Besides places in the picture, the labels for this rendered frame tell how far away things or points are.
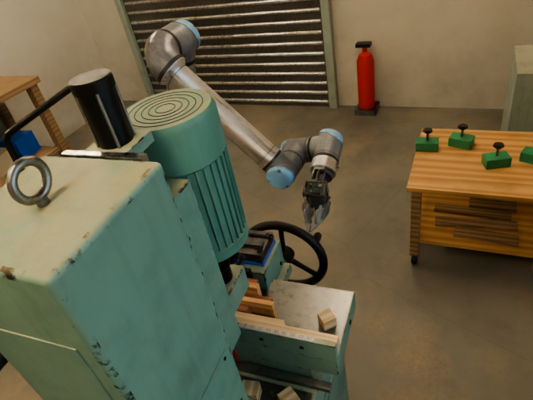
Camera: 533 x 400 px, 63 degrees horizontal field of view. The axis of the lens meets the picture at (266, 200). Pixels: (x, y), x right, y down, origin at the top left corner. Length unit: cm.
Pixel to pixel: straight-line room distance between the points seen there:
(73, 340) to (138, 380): 12
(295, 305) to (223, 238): 38
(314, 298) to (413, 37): 292
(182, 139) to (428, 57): 326
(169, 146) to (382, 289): 181
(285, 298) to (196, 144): 58
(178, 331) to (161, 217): 18
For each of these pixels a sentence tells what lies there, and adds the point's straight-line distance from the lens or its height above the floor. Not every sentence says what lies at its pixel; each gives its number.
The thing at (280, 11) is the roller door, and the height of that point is 87.
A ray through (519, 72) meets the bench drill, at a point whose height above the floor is 70.
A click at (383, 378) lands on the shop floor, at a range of 209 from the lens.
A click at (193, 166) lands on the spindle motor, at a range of 75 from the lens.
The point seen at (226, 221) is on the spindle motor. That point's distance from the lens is 84.
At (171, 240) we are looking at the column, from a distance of 63.
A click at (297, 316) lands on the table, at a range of 115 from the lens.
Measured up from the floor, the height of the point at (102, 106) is 159.
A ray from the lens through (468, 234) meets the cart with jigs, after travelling 242.
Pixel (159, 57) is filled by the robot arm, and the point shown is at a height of 140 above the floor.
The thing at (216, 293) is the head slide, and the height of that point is 117.
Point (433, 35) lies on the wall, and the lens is 380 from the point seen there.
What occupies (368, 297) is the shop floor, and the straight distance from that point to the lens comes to 234.
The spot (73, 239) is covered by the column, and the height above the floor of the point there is 152.
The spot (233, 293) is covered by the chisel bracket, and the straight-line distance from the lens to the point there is 102.
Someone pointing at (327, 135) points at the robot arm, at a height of 106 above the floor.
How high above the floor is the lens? 180
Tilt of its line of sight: 36 degrees down
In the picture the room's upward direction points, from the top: 12 degrees counter-clockwise
